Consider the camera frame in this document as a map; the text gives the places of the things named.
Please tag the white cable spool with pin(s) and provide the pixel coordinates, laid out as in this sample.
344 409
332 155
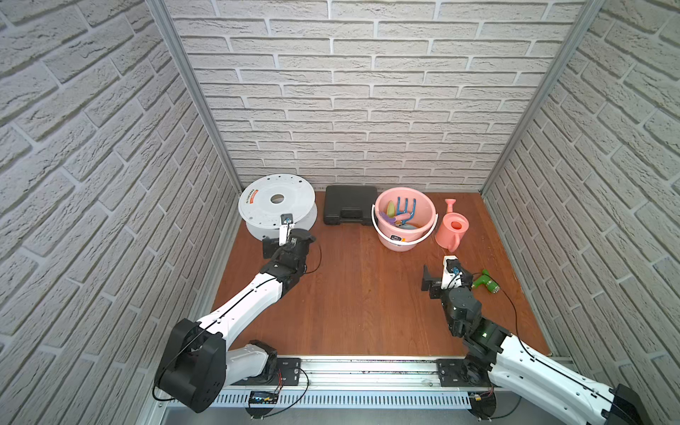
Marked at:
275 201

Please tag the green hose connector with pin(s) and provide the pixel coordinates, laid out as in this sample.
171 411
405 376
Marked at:
484 279

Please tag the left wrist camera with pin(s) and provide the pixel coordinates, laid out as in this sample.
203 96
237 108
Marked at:
287 225

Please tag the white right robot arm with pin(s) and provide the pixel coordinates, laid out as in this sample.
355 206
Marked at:
500 357

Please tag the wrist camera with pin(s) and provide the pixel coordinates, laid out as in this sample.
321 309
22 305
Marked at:
287 225
452 274

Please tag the black plastic tool case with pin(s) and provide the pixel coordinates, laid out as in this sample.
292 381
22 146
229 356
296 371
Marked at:
349 204

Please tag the pink watering can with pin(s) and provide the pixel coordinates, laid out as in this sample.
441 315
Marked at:
452 228

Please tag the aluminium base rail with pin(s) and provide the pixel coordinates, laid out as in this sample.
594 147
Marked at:
355 382

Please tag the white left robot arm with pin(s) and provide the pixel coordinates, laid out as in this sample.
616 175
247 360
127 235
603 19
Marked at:
198 360

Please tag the blue rake yellow handle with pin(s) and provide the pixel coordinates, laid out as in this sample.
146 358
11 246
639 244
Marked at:
407 208

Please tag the green trowel wooden handle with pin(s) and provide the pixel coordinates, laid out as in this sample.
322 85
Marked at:
391 209

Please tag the purple trowel pink handle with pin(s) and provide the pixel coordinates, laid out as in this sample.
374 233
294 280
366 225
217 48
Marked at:
397 220

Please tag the pink plastic bucket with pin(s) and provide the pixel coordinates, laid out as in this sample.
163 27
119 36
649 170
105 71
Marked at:
394 238

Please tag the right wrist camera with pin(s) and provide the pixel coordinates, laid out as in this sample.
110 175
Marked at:
452 274

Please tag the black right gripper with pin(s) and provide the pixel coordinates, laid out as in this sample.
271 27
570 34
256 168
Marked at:
436 285

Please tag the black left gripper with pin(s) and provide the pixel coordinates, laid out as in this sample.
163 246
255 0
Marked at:
297 241

